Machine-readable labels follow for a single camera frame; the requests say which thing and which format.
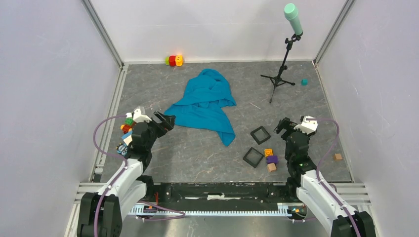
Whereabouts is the black tripod microphone stand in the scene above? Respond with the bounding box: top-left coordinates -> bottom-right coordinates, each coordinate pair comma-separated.
260,33 -> 303,104

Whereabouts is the green red orange toy stack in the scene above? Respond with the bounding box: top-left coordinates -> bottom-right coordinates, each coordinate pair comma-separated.
165,55 -> 184,67

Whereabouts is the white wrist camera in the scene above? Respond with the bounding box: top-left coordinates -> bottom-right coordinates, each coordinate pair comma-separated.
132,106 -> 152,123
294,116 -> 318,136

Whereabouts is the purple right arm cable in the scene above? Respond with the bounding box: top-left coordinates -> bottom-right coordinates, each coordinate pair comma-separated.
307,118 -> 362,237

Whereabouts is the black square frame upper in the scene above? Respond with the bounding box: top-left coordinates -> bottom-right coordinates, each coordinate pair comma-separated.
250,126 -> 271,145

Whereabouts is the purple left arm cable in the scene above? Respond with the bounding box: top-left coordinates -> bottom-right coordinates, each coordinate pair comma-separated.
92,114 -> 135,237

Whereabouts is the mint green microphone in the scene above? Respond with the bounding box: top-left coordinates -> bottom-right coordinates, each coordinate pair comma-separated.
284,3 -> 303,36

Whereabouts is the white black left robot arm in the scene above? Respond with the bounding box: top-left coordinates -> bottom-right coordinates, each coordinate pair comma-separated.
76,107 -> 176,237

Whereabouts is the white slotted cable duct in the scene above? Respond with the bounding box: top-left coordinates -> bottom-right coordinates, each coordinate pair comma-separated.
128,204 -> 292,217

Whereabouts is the black square frame lower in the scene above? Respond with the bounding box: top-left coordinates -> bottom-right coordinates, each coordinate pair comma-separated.
243,147 -> 264,168

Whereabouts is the brown wooden cube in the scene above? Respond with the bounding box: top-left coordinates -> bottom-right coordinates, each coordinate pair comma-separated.
333,154 -> 343,161

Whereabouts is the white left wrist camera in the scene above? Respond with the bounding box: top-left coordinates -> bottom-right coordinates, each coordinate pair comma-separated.
132,106 -> 152,123

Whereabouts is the purple toy block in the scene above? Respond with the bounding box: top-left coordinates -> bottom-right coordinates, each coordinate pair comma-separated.
266,155 -> 279,164

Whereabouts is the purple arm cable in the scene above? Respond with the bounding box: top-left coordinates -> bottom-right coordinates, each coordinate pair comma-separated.
92,114 -> 135,237
307,118 -> 362,237

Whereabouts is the black square frame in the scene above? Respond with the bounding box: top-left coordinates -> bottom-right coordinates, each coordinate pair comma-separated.
243,147 -> 264,168
250,126 -> 271,145

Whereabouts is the colourful toy block train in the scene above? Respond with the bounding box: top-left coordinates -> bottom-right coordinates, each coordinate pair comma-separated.
120,113 -> 136,134

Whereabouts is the orange toy block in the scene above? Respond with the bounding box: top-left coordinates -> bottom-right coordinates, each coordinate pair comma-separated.
264,149 -> 273,157

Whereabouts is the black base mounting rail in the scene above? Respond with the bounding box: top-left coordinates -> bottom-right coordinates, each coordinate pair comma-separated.
143,182 -> 303,211

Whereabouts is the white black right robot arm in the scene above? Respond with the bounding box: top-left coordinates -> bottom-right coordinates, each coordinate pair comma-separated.
274,116 -> 377,237

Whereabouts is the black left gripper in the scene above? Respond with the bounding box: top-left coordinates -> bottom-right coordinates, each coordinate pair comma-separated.
143,111 -> 175,150

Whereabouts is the tan wooden cube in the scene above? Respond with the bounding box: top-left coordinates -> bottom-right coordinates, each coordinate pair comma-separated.
267,163 -> 277,172

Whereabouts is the teal blue cloth garment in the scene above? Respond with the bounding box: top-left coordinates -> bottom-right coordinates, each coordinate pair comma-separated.
164,69 -> 237,146

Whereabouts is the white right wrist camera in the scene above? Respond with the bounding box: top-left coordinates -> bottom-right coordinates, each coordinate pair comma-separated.
294,116 -> 318,136

